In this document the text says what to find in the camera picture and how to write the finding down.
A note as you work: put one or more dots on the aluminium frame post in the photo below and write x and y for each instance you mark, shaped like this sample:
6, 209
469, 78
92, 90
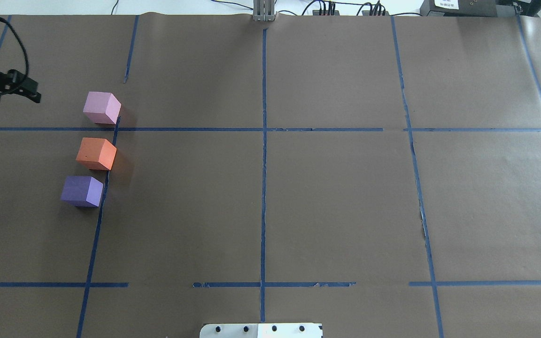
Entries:
264, 10

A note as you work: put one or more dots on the pink foam cube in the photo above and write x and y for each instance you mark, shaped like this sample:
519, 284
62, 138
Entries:
102, 107

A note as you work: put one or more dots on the purple foam cube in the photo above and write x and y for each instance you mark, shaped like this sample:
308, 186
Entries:
82, 191

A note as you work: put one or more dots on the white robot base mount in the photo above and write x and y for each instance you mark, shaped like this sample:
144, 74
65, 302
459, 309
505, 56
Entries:
262, 330

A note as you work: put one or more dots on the black control box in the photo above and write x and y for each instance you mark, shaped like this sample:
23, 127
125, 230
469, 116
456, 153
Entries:
480, 8

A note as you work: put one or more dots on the orange foam cube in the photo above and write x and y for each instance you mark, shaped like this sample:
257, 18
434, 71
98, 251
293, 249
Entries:
96, 154

